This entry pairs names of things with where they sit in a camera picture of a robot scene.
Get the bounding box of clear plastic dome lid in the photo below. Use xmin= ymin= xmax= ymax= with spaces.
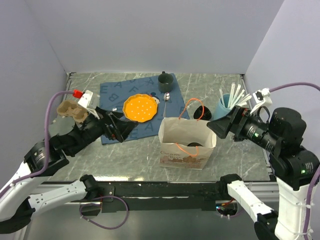
xmin=236 ymin=140 xmax=252 ymax=151

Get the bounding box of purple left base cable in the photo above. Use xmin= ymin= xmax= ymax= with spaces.
xmin=79 ymin=195 xmax=129 ymax=230

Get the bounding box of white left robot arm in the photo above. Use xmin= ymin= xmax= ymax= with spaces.
xmin=0 ymin=90 xmax=138 ymax=234

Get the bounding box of cream paper gift bag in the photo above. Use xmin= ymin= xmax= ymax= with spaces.
xmin=157 ymin=97 xmax=217 ymax=171

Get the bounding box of dark green mug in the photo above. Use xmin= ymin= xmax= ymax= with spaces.
xmin=157 ymin=71 xmax=174 ymax=93

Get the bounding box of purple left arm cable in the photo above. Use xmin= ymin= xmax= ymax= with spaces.
xmin=0 ymin=90 xmax=83 ymax=201

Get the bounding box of orange dotted plate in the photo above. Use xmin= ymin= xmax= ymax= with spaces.
xmin=122 ymin=93 xmax=158 ymax=123

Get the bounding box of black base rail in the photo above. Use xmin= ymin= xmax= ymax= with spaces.
xmin=96 ymin=181 xmax=232 ymax=211

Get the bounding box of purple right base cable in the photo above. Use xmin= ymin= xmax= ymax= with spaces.
xmin=219 ymin=199 xmax=250 ymax=221

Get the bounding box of light blue straw cup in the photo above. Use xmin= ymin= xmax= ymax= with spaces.
xmin=212 ymin=93 xmax=231 ymax=120

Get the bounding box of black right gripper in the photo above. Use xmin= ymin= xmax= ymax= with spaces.
xmin=205 ymin=101 xmax=280 ymax=149

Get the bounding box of bear figure coaster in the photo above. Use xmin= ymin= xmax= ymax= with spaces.
xmin=150 ymin=92 xmax=160 ymax=105

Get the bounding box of blue letter placemat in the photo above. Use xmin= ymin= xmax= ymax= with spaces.
xmin=100 ymin=74 xmax=190 ymax=141

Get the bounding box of white wrapped straw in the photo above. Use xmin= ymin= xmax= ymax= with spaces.
xmin=228 ymin=82 xmax=242 ymax=108
xmin=237 ymin=94 xmax=252 ymax=105
xmin=219 ymin=88 xmax=226 ymax=108

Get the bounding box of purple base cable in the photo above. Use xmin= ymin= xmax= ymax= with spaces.
xmin=79 ymin=195 xmax=129 ymax=230
xmin=219 ymin=199 xmax=250 ymax=221

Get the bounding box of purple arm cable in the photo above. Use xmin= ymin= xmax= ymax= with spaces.
xmin=0 ymin=90 xmax=83 ymax=201
xmin=268 ymin=82 xmax=320 ymax=236

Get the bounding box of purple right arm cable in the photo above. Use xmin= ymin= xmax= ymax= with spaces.
xmin=268 ymin=82 xmax=320 ymax=236

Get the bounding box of silver spoon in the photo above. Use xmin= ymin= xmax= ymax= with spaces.
xmin=162 ymin=92 xmax=170 ymax=118

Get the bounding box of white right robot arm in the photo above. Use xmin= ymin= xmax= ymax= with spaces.
xmin=207 ymin=88 xmax=320 ymax=240

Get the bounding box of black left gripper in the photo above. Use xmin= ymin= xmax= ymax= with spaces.
xmin=68 ymin=105 xmax=139 ymax=155

